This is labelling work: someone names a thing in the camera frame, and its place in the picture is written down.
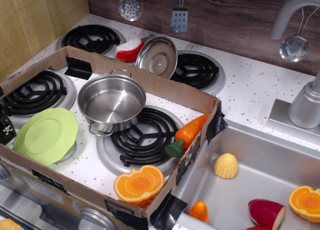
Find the light green plastic plate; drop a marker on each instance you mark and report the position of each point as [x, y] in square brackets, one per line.
[47, 136]

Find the brown cardboard fence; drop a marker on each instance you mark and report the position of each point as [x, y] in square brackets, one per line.
[91, 143]

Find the hanging steel strainer spoon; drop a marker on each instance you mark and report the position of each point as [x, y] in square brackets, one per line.
[130, 10]

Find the hanging steel ladle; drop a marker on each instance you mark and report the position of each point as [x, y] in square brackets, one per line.
[295, 48]

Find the orange pumpkin half in sink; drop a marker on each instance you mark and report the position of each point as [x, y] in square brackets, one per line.
[305, 201]

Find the orange pumpkin half in fence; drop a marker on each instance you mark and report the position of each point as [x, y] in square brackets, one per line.
[139, 187]

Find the back right black burner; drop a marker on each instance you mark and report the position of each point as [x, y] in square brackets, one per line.
[199, 71]

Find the red toy at bottom edge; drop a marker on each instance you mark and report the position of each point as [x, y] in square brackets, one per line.
[257, 228]

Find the stainless steel pot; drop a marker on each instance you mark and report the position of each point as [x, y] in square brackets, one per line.
[111, 103]

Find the silver sink basin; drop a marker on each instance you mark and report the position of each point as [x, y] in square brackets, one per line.
[268, 168]

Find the silver stove knob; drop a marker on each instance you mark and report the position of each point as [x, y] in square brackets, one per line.
[94, 220]

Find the hanging grey slotted spatula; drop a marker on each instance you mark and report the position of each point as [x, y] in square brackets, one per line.
[179, 19]

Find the front left black burner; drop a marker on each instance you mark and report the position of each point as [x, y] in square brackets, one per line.
[49, 89]

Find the front right black burner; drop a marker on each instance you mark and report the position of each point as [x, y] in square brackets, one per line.
[142, 144]

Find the purple toy eggplant half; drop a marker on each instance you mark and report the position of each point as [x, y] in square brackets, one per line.
[265, 213]

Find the red white toy cheese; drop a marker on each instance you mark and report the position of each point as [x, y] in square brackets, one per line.
[128, 52]

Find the yellow toy corn piece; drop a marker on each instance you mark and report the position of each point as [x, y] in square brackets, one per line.
[226, 166]

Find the steel pot lid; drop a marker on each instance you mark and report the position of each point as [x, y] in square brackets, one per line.
[159, 56]

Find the yellow toy at bottom left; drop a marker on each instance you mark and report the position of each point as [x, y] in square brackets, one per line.
[8, 224]

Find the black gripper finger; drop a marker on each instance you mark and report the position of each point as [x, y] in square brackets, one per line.
[7, 130]

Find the small orange toy carrot piece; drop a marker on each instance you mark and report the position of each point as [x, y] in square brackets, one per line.
[199, 211]

